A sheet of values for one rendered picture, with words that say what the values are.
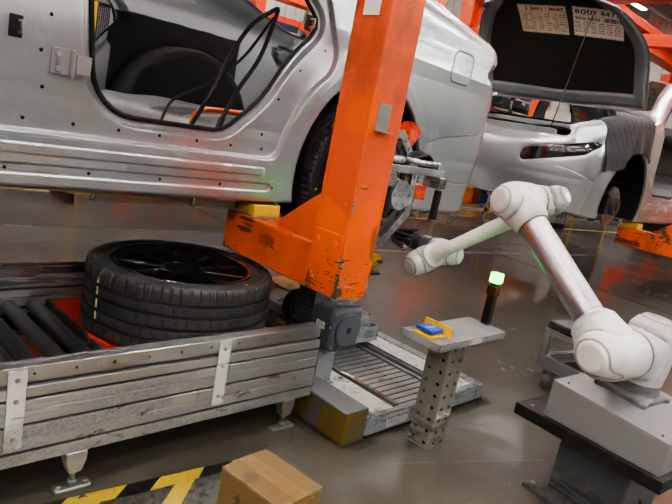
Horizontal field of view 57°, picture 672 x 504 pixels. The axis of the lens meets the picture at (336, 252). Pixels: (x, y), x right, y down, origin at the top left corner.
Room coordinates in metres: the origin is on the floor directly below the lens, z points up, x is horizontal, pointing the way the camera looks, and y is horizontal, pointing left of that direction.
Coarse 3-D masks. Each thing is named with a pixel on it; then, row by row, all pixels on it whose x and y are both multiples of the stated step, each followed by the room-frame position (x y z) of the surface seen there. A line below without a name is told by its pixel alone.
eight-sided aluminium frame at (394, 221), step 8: (400, 136) 2.77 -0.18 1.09; (400, 144) 2.82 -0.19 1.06; (408, 144) 2.83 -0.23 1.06; (400, 152) 2.86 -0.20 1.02; (408, 152) 2.84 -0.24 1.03; (408, 176) 2.93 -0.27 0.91; (416, 176) 2.91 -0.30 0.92; (408, 208) 2.89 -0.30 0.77; (392, 216) 2.89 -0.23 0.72; (400, 216) 2.87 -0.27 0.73; (384, 224) 2.86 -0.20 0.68; (392, 224) 2.84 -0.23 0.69; (400, 224) 2.88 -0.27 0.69; (384, 232) 2.81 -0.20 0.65; (392, 232) 2.84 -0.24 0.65; (384, 240) 2.80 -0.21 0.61
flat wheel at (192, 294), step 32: (96, 256) 2.02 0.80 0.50; (128, 256) 2.23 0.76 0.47; (160, 256) 2.35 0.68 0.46; (192, 256) 2.39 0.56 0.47; (224, 256) 2.37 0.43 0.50; (96, 288) 1.90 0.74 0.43; (128, 288) 1.84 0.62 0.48; (160, 288) 1.84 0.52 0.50; (192, 288) 1.87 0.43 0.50; (224, 288) 1.94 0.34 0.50; (256, 288) 2.03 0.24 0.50; (96, 320) 1.90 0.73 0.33; (128, 320) 1.84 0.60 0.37; (160, 320) 1.83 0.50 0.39; (192, 320) 1.86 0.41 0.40; (224, 320) 1.92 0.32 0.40; (256, 320) 2.05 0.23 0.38
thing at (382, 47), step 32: (384, 0) 2.02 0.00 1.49; (416, 0) 2.07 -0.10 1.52; (352, 32) 2.10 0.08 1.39; (384, 32) 2.00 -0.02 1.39; (416, 32) 2.10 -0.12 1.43; (352, 64) 2.08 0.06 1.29; (384, 64) 2.01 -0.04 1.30; (352, 96) 2.06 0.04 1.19; (384, 96) 2.03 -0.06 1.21; (352, 128) 2.04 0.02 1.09; (384, 128) 2.05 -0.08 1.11; (352, 160) 2.02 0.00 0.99; (384, 160) 2.08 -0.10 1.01; (352, 192) 2.00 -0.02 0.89; (384, 192) 2.10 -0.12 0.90; (320, 224) 2.09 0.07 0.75; (352, 224) 2.01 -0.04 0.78; (320, 256) 2.06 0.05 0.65; (352, 256) 2.03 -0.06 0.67; (320, 288) 2.05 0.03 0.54; (352, 288) 2.05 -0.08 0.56
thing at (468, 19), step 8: (464, 0) 7.02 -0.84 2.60; (472, 0) 6.95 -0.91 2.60; (464, 8) 7.01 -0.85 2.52; (472, 8) 6.94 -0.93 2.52; (464, 16) 6.99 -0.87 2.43; (472, 16) 6.94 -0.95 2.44; (472, 24) 6.96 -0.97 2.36; (472, 192) 6.58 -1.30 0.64; (480, 192) 6.67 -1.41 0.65; (464, 200) 6.63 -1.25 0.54; (472, 200) 6.58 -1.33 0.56
